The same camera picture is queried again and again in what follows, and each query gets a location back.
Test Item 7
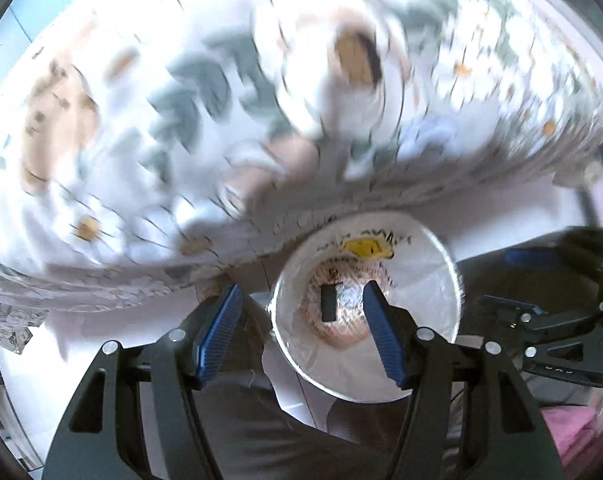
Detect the pink quilted garment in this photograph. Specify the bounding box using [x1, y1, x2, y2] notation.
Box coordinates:
[540, 404, 603, 480]

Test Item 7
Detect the small black block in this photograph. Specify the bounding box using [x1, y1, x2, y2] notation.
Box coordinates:
[321, 284, 338, 322]

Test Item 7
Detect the person's left leg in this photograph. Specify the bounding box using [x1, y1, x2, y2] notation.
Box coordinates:
[196, 300, 397, 480]

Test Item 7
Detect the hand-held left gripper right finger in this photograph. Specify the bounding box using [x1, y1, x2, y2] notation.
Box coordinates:
[361, 280, 565, 480]

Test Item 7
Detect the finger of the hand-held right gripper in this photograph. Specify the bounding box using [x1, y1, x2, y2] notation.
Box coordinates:
[481, 294, 603, 388]
[505, 227, 603, 281]

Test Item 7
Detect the person's leg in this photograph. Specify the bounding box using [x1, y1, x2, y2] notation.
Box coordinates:
[196, 300, 397, 480]
[454, 245, 603, 411]

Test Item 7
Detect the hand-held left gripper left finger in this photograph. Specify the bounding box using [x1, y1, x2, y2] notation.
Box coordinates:
[42, 282, 245, 480]

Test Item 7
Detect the person's right leg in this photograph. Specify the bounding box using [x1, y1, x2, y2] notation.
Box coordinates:
[454, 245, 603, 411]

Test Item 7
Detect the bed with floral sheet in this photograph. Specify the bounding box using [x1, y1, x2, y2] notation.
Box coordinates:
[0, 0, 603, 356]

